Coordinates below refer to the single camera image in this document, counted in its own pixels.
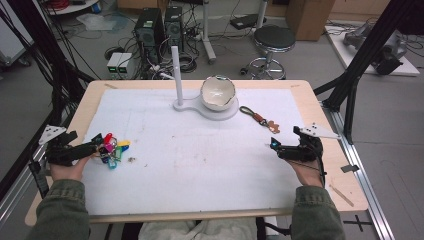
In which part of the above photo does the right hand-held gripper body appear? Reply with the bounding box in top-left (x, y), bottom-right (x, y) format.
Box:
top-left (278, 122), bottom-right (342, 164)

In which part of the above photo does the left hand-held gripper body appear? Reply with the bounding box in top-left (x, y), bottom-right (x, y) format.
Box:
top-left (38, 124), bottom-right (101, 168)

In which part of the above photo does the bunch of colourful key tags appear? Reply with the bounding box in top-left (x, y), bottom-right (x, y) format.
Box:
top-left (98, 132), bottom-right (132, 170)

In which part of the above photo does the brown leather keychain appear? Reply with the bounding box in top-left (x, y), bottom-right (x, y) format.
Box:
top-left (239, 105), bottom-right (281, 135)

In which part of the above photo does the white stand with pole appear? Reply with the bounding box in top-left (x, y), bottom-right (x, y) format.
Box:
top-left (170, 45), bottom-right (240, 122)

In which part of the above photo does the person's left hand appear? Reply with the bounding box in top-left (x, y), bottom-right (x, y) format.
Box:
top-left (49, 155), bottom-right (92, 183)

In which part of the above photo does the person's right hand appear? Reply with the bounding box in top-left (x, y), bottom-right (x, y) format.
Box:
top-left (287, 159), bottom-right (325, 188)

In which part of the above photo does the black tape piece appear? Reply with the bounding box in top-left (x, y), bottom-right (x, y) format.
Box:
top-left (340, 163), bottom-right (361, 174)

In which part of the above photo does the thin wooden stick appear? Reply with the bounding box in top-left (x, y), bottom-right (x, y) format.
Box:
top-left (328, 183), bottom-right (355, 208)

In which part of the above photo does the white power supply unit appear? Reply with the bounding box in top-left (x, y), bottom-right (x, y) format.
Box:
top-left (106, 52), bottom-right (123, 77)
top-left (117, 52), bottom-right (135, 77)

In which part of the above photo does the white cracked-rim bowl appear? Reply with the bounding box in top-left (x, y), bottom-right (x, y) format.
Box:
top-left (199, 75), bottom-right (237, 112)

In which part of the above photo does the white table mat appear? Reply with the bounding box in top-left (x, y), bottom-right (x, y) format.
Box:
top-left (80, 87), bottom-right (310, 217)

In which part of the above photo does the black round stool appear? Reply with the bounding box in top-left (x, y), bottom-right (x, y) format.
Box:
top-left (239, 25), bottom-right (297, 81)

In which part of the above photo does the white board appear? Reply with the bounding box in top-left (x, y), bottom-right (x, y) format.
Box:
top-left (324, 24), bottom-right (421, 78)

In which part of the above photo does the person's lap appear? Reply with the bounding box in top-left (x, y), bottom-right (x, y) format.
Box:
top-left (137, 216), bottom-right (260, 240)

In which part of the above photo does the clear plastic sheet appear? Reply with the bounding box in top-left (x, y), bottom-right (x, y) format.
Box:
top-left (75, 12), bottom-right (130, 34)

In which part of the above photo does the black computer tower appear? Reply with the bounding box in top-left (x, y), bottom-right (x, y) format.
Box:
top-left (134, 7), bottom-right (165, 66)
top-left (163, 5), bottom-right (185, 52)

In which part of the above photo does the white cabinet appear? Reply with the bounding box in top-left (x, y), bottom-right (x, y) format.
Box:
top-left (0, 0), bottom-right (35, 69)

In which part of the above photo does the black flat device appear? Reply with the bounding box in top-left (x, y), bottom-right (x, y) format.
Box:
top-left (229, 13), bottom-right (268, 31)

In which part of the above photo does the white table leg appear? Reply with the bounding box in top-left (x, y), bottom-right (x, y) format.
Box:
top-left (255, 0), bottom-right (269, 30)
top-left (200, 0), bottom-right (218, 65)

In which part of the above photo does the grey device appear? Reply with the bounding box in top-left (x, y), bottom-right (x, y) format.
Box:
top-left (342, 22), bottom-right (374, 48)

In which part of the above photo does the cardboard box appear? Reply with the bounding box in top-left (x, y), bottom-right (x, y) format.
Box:
top-left (285, 0), bottom-right (336, 42)

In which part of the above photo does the white round table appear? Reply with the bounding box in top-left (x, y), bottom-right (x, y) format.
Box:
top-left (42, 0), bottom-right (102, 17)

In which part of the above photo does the aluminium rail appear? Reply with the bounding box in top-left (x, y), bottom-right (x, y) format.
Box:
top-left (0, 133), bottom-right (56, 231)
top-left (320, 99), bottom-right (397, 240)

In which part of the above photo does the black metal frame post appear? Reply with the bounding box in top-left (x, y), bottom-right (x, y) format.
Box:
top-left (0, 0), bottom-right (96, 201)
top-left (313, 0), bottom-right (424, 145)

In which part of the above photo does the black cable coil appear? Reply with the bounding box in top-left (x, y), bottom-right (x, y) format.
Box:
top-left (179, 53), bottom-right (198, 74)

